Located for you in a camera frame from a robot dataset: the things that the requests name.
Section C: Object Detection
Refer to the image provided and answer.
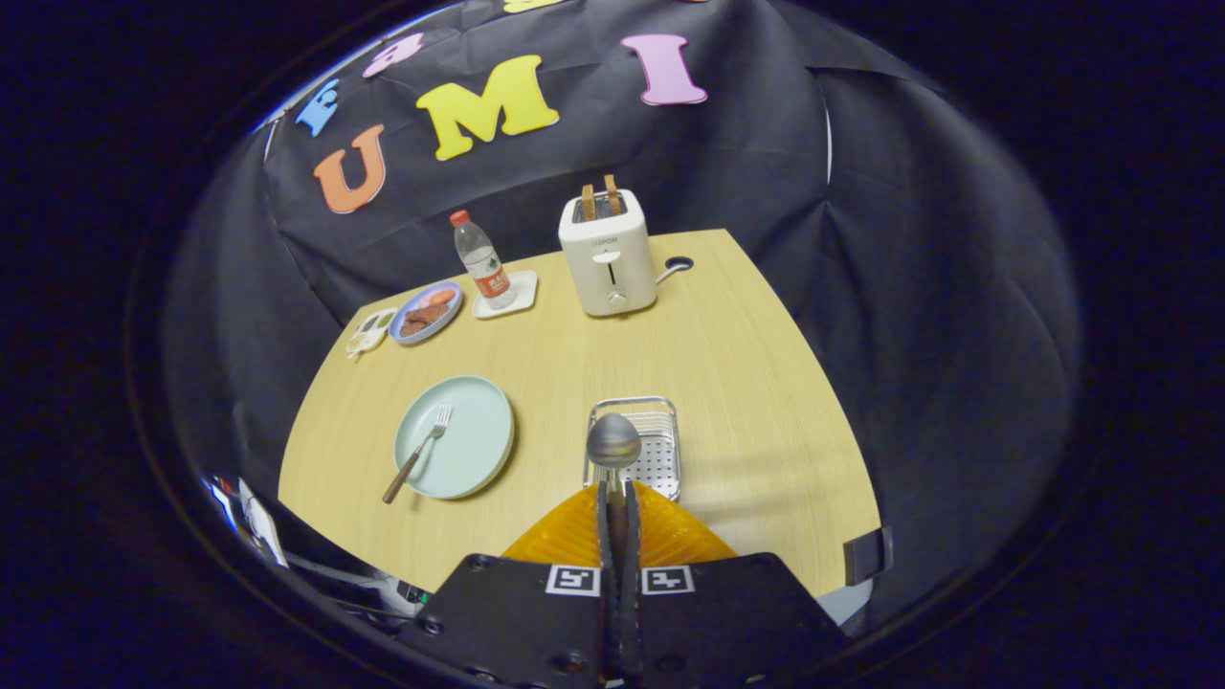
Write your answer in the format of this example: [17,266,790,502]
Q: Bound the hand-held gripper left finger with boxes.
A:
[397,481,623,689]

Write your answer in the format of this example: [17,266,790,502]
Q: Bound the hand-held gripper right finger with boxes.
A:
[622,481,853,689]

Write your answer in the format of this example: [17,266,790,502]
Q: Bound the wooden handled metal spoon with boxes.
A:
[586,412,643,575]

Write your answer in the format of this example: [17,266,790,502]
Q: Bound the wooden handled metal fork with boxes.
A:
[382,403,454,505]

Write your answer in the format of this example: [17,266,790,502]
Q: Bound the metal cutlery rack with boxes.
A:
[583,396,682,502]

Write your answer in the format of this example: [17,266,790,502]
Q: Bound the light green plate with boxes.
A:
[393,375,516,500]

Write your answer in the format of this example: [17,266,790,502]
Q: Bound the black table clamp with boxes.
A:
[843,525,894,587]

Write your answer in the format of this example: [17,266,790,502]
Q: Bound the white toaster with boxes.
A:
[558,189,659,318]

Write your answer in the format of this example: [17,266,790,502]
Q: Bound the white square coaster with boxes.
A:
[473,271,539,320]

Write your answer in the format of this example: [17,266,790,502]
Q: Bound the blue plate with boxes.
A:
[388,280,464,345]

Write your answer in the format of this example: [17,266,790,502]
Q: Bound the brown meat patty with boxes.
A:
[400,304,451,338]

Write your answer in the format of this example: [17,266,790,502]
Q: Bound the clear plastic water bottle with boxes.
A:
[450,210,519,310]

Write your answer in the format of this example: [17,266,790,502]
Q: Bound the white divided sauce dish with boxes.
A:
[346,308,399,361]

